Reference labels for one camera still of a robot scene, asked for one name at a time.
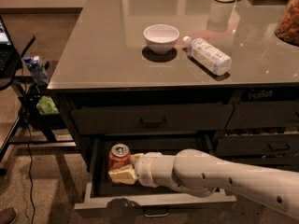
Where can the black side cart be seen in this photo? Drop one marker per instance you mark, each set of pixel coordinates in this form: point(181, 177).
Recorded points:
point(51, 126)

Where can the glass jar of snacks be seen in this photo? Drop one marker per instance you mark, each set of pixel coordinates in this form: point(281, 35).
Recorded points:
point(288, 26)

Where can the black laptop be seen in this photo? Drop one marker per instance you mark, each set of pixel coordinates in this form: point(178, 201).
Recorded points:
point(9, 57)

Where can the dark cabinet with grey top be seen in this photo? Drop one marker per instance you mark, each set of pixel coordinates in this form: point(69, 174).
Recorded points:
point(106, 61)

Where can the dark drawer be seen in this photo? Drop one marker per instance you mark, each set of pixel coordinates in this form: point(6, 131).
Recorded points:
point(282, 163)
point(148, 119)
point(266, 108)

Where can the open grey middle drawer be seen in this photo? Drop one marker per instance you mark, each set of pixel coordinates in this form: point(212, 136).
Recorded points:
point(104, 197)

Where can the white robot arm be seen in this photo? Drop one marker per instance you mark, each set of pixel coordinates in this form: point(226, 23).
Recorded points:
point(198, 173)

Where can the right side snack drawer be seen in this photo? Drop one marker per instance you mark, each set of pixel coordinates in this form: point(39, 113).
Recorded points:
point(261, 144)

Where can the right lower dark drawer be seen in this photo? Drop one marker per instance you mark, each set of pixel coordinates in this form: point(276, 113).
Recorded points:
point(282, 163)

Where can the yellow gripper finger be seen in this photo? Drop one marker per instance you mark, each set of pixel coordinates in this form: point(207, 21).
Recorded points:
point(125, 175)
point(135, 157)

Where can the blue capped water bottle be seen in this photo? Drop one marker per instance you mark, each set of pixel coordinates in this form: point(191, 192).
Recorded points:
point(37, 70)

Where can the green snack bag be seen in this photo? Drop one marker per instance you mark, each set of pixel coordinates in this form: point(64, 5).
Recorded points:
point(46, 106)

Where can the right upper dark drawer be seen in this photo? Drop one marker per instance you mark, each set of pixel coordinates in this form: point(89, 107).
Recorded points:
point(266, 108)

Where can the clear plastic bottle white label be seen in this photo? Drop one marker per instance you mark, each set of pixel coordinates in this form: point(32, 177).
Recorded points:
point(214, 60)

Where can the orange soda can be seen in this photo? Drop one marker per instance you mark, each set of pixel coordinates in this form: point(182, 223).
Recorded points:
point(119, 156)

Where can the dark top drawer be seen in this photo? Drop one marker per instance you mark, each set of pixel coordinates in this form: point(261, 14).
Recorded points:
point(148, 119)

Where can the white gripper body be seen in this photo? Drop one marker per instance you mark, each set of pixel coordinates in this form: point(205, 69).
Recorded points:
point(145, 169)

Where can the white ceramic bowl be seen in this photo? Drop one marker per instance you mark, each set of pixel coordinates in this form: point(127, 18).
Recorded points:
point(161, 38)

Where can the brown shoe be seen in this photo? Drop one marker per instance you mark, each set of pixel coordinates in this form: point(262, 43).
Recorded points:
point(8, 216)

